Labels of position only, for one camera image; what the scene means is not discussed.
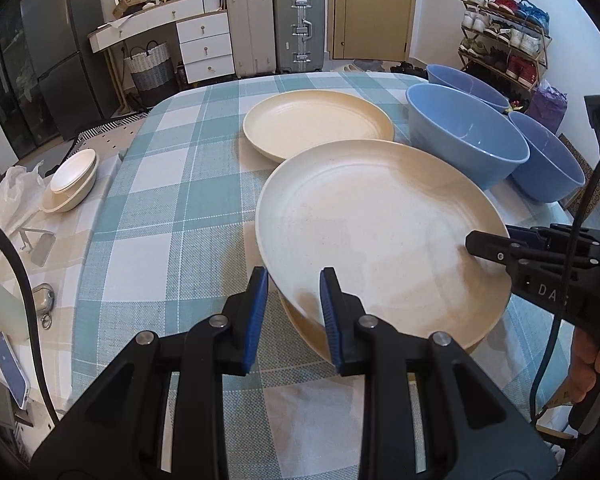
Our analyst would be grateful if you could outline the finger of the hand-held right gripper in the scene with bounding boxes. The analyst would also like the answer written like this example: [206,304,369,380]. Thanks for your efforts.
[505,224,600,260]
[465,230,600,281]

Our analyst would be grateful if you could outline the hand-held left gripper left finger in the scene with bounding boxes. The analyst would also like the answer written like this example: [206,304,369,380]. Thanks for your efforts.
[30,266,271,480]

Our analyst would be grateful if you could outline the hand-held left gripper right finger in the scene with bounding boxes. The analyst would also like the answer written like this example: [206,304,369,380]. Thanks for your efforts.
[319,267,561,480]

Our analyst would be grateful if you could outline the tan plate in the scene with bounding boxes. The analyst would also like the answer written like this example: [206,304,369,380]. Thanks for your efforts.
[279,296,481,366]

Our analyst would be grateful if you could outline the blue bowl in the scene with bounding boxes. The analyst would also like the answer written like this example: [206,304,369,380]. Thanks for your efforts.
[507,110,587,204]
[426,63,512,113]
[406,83,531,191]

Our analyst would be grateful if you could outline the large cream plate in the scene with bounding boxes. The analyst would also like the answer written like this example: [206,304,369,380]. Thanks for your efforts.
[255,139,513,353]

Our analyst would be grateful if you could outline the person's right hand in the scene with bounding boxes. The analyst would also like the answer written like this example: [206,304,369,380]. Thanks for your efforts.
[567,329,600,404]

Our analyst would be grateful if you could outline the purple plastic bag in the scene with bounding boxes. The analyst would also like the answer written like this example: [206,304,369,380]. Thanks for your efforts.
[532,82,568,133]

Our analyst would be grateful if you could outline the wooden shoe rack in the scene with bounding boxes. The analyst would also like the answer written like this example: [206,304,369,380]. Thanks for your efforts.
[457,0,553,106]
[459,0,551,88]

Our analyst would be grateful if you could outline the ribbed cream plate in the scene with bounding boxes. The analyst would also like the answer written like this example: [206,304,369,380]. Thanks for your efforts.
[242,89,396,163]

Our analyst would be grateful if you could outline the scattered assorted shoes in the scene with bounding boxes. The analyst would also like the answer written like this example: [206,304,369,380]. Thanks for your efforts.
[330,59,428,80]

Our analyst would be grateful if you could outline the beige checked tablecloth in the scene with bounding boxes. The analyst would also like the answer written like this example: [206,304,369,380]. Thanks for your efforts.
[0,150,131,461]

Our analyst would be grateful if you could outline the cream shallow bowl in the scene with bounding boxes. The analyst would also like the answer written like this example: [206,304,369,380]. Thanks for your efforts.
[41,160,100,213]

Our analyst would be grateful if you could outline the small metal stand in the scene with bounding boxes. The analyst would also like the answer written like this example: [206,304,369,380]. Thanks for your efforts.
[20,227,56,267]

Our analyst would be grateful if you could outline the small white bowl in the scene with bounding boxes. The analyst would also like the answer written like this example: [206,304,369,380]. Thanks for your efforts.
[50,149,98,193]

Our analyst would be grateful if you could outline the black white striped rug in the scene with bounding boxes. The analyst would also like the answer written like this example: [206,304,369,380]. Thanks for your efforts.
[72,110,151,147]

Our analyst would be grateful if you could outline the blue smartphone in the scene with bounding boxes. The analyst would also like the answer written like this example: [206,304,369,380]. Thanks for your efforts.
[0,330,31,408]

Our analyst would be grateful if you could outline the woven laundry basket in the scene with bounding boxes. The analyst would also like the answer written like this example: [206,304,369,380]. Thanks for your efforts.
[124,40,176,106]

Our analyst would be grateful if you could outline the wooden door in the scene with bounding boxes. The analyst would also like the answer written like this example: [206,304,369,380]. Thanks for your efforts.
[327,0,416,61]

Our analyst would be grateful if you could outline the white plastic bag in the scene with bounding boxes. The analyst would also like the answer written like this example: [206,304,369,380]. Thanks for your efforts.
[0,160,51,253]

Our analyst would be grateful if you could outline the beige suitcase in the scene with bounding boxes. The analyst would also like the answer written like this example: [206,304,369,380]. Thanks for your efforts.
[225,0,276,78]

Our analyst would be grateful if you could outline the white vanity desk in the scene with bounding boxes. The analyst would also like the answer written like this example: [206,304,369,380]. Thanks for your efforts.
[87,0,231,86]

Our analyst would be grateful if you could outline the silver suitcase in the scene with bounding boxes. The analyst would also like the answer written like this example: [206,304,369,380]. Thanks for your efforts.
[271,0,327,75]

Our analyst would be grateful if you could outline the grey refrigerator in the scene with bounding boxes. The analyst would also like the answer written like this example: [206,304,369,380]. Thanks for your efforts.
[20,0,118,141]

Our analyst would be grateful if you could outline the dark glass cabinet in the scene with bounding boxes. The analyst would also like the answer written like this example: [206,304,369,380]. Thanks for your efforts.
[0,10,61,161]

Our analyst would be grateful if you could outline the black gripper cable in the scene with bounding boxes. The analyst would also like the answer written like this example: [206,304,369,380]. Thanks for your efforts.
[0,207,63,426]
[530,157,600,426]

